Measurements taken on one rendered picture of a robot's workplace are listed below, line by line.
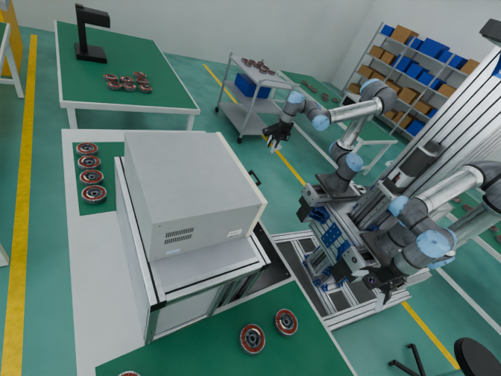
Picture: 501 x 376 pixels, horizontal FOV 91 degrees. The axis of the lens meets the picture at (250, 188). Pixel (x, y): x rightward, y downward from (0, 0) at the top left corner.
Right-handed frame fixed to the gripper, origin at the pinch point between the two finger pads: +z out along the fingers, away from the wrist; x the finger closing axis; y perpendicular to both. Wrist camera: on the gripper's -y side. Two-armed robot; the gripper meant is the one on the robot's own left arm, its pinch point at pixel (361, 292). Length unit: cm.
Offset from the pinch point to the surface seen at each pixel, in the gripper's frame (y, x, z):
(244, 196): -42, 37, -17
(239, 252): -40.7, 26.6, 3.6
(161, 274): -69, 23, 3
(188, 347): -58, 9, 40
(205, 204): -57, 34, -17
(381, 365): 100, -30, 116
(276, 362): -23.3, -6.7, 40.1
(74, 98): -109, 195, 40
